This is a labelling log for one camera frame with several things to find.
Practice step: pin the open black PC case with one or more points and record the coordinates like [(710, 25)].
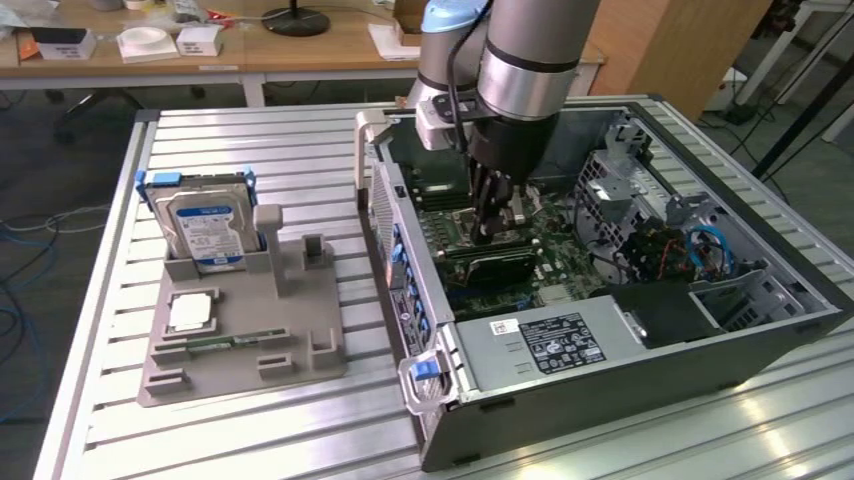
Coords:
[(601, 415)]

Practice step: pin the brown cardboard box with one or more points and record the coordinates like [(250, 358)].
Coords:
[(408, 15)]

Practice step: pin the silver CPU chip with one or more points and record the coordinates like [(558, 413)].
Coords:
[(187, 312)]

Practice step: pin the blue case latch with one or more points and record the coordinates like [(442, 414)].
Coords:
[(424, 372)]

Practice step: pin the CPU socket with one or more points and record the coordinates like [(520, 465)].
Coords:
[(461, 216)]

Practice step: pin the white tape roll holder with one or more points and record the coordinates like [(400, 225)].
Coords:
[(147, 45)]

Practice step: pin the white labelled box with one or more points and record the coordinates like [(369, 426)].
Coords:
[(201, 40)]

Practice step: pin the wooden cabinet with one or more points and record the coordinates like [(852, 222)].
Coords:
[(694, 50)]

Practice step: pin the wooden desk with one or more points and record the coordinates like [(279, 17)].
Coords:
[(301, 55)]

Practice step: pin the green motherboard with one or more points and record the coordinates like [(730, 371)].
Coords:
[(561, 260)]

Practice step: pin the gray plastic parts rack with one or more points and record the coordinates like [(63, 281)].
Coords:
[(267, 320)]

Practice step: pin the white box with black top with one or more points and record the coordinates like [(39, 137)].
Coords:
[(63, 42)]

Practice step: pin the black stand pole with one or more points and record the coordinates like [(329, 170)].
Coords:
[(801, 100)]

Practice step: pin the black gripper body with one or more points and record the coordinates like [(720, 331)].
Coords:
[(510, 145)]

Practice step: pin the white desk frame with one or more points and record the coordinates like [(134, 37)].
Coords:
[(775, 50)]

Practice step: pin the silver chipset heat sink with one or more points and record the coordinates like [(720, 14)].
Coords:
[(554, 295)]

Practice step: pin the white floor box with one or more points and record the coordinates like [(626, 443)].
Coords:
[(724, 90)]

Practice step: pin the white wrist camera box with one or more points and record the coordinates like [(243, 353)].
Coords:
[(434, 125)]

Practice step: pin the black chair base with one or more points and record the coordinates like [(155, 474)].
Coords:
[(87, 107)]

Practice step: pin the gray power supply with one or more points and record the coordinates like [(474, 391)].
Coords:
[(534, 345)]

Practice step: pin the small parts bag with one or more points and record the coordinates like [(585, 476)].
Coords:
[(181, 10)]

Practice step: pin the clear plastic bag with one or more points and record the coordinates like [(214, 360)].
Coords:
[(21, 15)]

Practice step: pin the black lamp base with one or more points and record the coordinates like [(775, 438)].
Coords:
[(294, 22)]

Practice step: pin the metal drive cage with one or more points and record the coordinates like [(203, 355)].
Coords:
[(614, 200)]

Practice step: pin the flat white box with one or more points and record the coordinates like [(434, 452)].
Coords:
[(390, 45)]

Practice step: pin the hard disk with blue bracket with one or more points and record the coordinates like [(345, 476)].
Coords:
[(207, 230)]

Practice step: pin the metal socket cover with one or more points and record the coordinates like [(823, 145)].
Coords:
[(520, 210)]

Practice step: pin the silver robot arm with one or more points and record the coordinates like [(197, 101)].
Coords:
[(534, 50)]

